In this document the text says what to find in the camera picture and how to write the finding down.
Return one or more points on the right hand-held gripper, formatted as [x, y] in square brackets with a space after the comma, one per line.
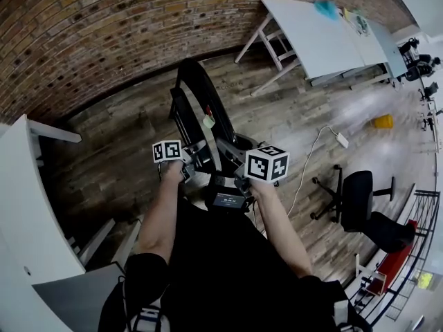
[266, 166]

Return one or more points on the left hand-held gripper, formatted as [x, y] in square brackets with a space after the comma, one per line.
[167, 150]

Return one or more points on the black folding chair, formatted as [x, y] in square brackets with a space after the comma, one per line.
[207, 88]

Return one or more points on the person's left forearm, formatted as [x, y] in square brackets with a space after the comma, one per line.
[161, 220]

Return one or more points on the person's right forearm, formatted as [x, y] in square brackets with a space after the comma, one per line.
[284, 233]

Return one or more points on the black office chair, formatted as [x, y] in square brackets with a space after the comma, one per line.
[356, 199]

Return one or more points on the pale sticker with red tab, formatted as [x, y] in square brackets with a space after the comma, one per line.
[208, 120]

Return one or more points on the black chest display device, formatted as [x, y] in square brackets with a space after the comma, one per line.
[228, 201]

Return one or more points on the white power adapter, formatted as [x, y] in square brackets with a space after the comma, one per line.
[342, 140]

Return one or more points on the person's black clothing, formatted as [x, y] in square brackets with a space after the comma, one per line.
[228, 272]

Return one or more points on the yellow cup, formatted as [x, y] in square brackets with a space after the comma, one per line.
[384, 122]

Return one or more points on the large white table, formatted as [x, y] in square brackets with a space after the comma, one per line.
[311, 36]

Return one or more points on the white desk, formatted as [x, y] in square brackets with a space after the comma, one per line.
[31, 202]

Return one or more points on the narrow white table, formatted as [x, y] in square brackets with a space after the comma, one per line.
[367, 43]

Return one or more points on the red box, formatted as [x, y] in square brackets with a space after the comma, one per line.
[394, 261]

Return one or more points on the black metal railing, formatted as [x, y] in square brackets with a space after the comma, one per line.
[424, 194]

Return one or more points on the turquoise cloth on table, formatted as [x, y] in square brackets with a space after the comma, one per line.
[325, 9]

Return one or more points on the pale blue table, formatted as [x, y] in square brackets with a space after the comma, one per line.
[391, 50]

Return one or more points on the heap of small items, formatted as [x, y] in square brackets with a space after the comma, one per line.
[360, 22]

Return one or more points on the yellow paper note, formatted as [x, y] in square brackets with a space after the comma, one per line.
[346, 13]

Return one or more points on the grey desk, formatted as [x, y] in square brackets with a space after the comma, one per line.
[76, 299]

